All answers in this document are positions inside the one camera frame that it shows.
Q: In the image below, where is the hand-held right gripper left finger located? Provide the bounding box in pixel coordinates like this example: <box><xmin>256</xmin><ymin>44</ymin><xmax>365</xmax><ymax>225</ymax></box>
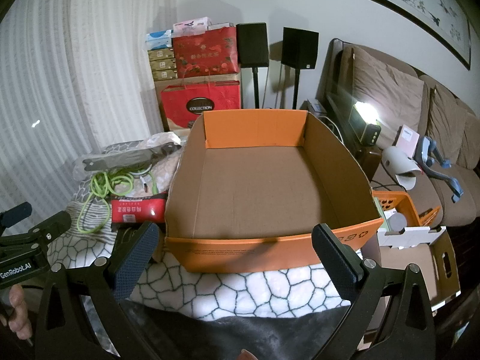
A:
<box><xmin>35</xmin><ymin>221</ymin><xmax>160</xmax><ymax>360</ymax></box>

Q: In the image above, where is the white web-pattern blanket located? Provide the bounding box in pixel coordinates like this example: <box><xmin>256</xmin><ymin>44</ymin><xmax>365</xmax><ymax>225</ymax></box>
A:
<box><xmin>47</xmin><ymin>195</ymin><xmax>379</xmax><ymax>323</ymax></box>

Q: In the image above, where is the gold flat box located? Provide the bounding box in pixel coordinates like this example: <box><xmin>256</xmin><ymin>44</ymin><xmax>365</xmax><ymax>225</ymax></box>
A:
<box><xmin>148</xmin><ymin>49</ymin><xmax>176</xmax><ymax>62</ymax></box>
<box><xmin>152</xmin><ymin>69</ymin><xmax>179</xmax><ymax>82</ymax></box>
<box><xmin>150</xmin><ymin>60</ymin><xmax>177</xmax><ymax>73</ymax></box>

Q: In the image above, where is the black speaker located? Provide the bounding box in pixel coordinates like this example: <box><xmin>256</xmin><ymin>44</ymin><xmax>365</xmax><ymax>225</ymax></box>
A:
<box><xmin>281</xmin><ymin>27</ymin><xmax>319</xmax><ymax>70</ymax></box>
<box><xmin>236</xmin><ymin>22</ymin><xmax>270</xmax><ymax>69</ymax></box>

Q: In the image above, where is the green portable lantern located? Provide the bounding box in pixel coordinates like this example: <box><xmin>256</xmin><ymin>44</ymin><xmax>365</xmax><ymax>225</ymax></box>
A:
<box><xmin>347</xmin><ymin>101</ymin><xmax>382</xmax><ymax>146</ymax></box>

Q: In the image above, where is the brown sofa cushion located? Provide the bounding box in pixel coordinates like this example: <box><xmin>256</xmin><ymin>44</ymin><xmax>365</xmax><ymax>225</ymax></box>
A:
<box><xmin>427</xmin><ymin>86</ymin><xmax>470</xmax><ymax>169</ymax></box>
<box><xmin>464</xmin><ymin>109</ymin><xmax>480</xmax><ymax>173</ymax></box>
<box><xmin>343</xmin><ymin>45</ymin><xmax>425</xmax><ymax>154</ymax></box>

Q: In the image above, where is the green braided cable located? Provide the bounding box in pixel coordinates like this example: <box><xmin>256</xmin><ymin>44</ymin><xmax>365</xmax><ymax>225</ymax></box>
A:
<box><xmin>77</xmin><ymin>170</ymin><xmax>154</xmax><ymax>233</ymax></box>

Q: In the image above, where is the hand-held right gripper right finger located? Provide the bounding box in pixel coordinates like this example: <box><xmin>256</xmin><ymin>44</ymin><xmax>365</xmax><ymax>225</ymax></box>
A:
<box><xmin>311</xmin><ymin>223</ymin><xmax>437</xmax><ymax>360</ymax></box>

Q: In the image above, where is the blue grey folding holder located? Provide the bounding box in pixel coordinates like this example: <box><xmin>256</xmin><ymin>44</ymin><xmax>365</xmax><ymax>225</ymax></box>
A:
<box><xmin>416</xmin><ymin>135</ymin><xmax>466</xmax><ymax>203</ymax></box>

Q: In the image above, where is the orange cardboard box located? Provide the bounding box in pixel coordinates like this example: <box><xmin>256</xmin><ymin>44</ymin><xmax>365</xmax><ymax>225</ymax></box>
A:
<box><xmin>164</xmin><ymin>109</ymin><xmax>392</xmax><ymax>274</ymax></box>

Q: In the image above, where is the brown wooden armrest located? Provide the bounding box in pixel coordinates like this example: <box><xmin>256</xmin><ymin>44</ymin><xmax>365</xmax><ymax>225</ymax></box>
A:
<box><xmin>356</xmin><ymin>146</ymin><xmax>383</xmax><ymax>181</ymax></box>

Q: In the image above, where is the blue tissue pack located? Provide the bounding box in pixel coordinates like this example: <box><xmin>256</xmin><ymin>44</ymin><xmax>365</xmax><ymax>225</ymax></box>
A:
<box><xmin>146</xmin><ymin>30</ymin><xmax>174</xmax><ymax>50</ymax></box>

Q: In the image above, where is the white curved plastic shell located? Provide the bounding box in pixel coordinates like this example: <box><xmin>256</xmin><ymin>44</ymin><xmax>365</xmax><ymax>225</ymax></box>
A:
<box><xmin>382</xmin><ymin>146</ymin><xmax>419</xmax><ymax>190</ymax></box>

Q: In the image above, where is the white curtain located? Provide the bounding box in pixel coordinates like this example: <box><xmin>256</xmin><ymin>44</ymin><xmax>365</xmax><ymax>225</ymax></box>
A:
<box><xmin>0</xmin><ymin>0</ymin><xmax>177</xmax><ymax>233</ymax></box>

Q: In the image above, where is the crumpled clear plastic bag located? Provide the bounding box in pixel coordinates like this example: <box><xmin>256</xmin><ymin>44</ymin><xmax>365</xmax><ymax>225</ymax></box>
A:
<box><xmin>137</xmin><ymin>131</ymin><xmax>183</xmax><ymax>154</ymax></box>

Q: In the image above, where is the person's left hand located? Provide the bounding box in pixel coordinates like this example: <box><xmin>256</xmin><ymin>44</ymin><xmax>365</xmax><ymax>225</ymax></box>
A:
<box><xmin>0</xmin><ymin>284</ymin><xmax>29</xmax><ymax>346</ymax></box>

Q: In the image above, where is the brown sofa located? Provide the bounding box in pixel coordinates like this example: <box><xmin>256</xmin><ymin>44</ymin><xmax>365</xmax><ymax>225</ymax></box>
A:
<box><xmin>315</xmin><ymin>37</ymin><xmax>480</xmax><ymax>233</ymax></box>

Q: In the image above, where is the orange plastic crate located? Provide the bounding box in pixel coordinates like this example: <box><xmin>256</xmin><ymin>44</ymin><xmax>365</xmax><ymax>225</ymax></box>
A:
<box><xmin>371</xmin><ymin>191</ymin><xmax>440</xmax><ymax>233</ymax></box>

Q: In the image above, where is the pink flat box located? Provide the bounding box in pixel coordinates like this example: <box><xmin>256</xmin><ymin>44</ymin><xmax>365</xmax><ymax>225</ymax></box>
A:
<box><xmin>397</xmin><ymin>125</ymin><xmax>420</xmax><ymax>158</ymax></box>

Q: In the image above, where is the pink tissue pack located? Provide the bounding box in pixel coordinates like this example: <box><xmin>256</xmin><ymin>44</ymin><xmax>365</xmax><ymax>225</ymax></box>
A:
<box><xmin>173</xmin><ymin>17</ymin><xmax>211</xmax><ymax>38</ymax></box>

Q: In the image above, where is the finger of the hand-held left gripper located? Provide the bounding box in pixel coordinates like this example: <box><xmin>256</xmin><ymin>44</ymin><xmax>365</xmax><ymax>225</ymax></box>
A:
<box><xmin>0</xmin><ymin>202</ymin><xmax>33</xmax><ymax>235</ymax></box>
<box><xmin>22</xmin><ymin>211</ymin><xmax>73</xmax><ymax>248</ymax></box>

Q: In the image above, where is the framed ink painting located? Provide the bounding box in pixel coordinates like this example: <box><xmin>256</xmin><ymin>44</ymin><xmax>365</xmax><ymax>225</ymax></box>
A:
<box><xmin>324</xmin><ymin>0</ymin><xmax>472</xmax><ymax>70</ymax></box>

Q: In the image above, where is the dark grey fleece blanket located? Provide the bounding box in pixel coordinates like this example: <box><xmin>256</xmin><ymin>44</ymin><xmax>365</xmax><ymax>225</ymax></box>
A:
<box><xmin>82</xmin><ymin>300</ymin><xmax>353</xmax><ymax>360</ymax></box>

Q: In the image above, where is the clear bag with black item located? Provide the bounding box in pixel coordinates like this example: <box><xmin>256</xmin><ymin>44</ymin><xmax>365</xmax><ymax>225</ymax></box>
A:
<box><xmin>73</xmin><ymin>143</ymin><xmax>182</xmax><ymax>181</ymax></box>

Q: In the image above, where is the red snack packet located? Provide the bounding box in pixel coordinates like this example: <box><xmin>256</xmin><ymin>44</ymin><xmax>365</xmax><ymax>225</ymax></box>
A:
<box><xmin>111</xmin><ymin>192</ymin><xmax>169</xmax><ymax>233</ymax></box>

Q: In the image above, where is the white cardboard box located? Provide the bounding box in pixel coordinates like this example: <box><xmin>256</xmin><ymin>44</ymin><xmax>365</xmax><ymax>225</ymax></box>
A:
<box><xmin>377</xmin><ymin>225</ymin><xmax>461</xmax><ymax>312</ymax></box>

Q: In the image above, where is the white plastic jar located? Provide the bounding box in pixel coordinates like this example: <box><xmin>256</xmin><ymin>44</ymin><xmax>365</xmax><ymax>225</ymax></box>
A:
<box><xmin>388</xmin><ymin>212</ymin><xmax>407</xmax><ymax>232</ymax></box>

